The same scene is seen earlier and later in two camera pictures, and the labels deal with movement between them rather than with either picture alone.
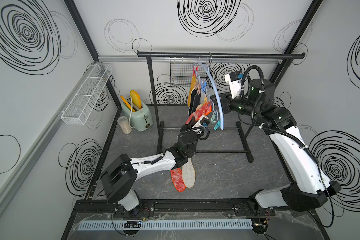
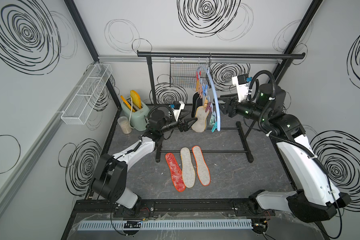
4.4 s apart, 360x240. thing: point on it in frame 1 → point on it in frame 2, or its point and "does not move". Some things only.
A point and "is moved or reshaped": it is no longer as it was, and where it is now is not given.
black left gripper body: x=184 y=130 → x=172 y=125
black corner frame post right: x=284 y=63 does not move
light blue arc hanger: x=220 y=87 → x=216 y=95
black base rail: x=177 y=209 does not move
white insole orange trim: x=203 y=110 → x=203 y=171
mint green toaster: x=141 y=119 does not move
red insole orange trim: x=177 y=176 does not move
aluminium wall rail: x=135 y=58 does not move
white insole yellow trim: x=206 y=99 is moved or reshaped
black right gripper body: x=238 y=104 does not move
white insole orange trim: x=188 y=174 does not move
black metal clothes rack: x=205 y=54 does not move
